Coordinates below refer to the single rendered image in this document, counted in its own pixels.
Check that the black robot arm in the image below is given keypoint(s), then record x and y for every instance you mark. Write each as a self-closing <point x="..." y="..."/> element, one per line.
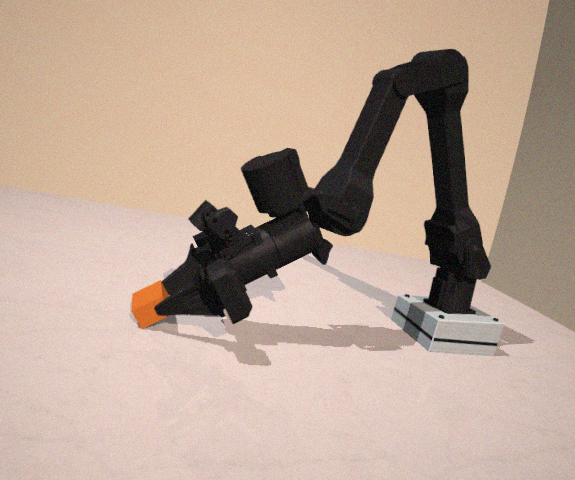
<point x="341" y="201"/>

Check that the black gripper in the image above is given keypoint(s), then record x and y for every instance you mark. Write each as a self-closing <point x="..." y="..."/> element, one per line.
<point x="205" y="284"/>

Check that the orange block with dark blue square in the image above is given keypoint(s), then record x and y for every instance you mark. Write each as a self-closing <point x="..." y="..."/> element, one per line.
<point x="144" y="302"/>

